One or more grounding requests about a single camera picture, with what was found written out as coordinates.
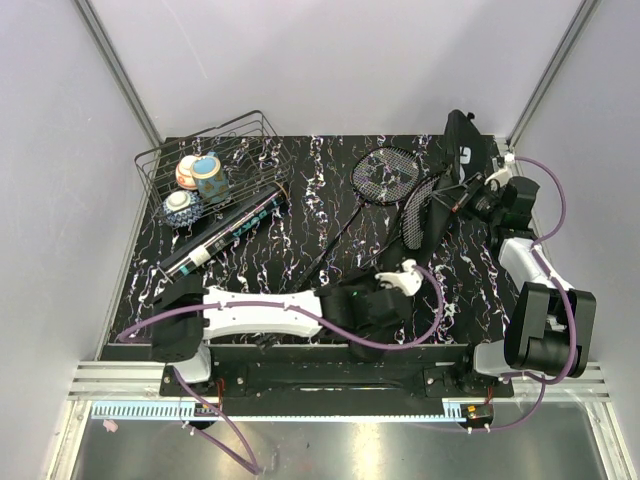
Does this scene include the black shuttlecock tube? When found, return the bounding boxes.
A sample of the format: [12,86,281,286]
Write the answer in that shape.
[159,182,289,281]

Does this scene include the blue butterfly mug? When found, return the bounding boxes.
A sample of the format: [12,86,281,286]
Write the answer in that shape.
[190,151,229,204]

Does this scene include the blue patterned bowl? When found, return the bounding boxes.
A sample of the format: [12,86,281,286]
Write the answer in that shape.
[161,190,204,229]

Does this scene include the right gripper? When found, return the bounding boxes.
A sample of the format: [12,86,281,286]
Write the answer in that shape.
[430,173,504,225]

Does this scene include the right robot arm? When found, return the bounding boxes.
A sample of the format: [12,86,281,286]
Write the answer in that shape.
[451,173,597,397]

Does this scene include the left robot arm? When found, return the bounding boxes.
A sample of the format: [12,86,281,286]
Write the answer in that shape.
[150,269,423,396]

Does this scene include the wire dish rack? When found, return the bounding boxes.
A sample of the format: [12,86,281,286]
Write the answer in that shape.
[134,110,293,218]

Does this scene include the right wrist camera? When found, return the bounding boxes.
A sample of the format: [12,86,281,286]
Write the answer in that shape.
[485,153,515,192]

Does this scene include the black racket bag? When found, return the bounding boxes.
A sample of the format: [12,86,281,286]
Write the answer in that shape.
[350,110,489,362]

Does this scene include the orange white bowl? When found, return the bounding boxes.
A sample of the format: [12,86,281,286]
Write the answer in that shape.
[175,155,200,191]

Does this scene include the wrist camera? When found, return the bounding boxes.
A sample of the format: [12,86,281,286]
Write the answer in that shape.
[374,259,424,297]
[485,153,515,192]

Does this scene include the badminton racket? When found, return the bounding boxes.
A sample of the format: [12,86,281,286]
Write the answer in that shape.
[341,170,454,284]
[292,147,421,293]

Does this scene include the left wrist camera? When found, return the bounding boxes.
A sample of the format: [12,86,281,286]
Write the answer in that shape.
[374,259,424,297]

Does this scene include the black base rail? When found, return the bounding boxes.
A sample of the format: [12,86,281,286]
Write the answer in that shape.
[160,345,514,420]

